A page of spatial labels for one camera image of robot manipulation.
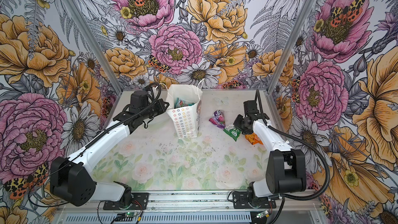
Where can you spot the green snack bag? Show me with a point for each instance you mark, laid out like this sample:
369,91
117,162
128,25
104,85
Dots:
232,131

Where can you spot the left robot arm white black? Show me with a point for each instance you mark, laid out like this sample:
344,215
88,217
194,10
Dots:
71,178

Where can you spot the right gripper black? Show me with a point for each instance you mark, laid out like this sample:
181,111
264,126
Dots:
237,125

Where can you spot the white paper bag with print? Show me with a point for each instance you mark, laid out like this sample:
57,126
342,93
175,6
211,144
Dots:
186,120

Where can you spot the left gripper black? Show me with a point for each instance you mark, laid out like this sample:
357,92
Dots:
161,109

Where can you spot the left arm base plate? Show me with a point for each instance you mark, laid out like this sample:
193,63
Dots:
132,201

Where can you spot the teal Fox's candy bag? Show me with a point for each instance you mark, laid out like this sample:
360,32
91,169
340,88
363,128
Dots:
183,103

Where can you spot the aluminium front rail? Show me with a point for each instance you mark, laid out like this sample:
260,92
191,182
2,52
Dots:
174,201

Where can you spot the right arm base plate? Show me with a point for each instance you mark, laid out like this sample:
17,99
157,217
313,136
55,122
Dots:
247,200

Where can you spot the purple snack packet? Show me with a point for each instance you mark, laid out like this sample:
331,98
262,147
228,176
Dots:
218,119

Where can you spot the white vented box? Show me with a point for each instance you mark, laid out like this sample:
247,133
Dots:
163,218

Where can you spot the orange snack bag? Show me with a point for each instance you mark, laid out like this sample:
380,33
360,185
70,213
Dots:
253,139

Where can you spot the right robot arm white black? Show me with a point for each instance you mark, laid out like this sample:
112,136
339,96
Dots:
285,172

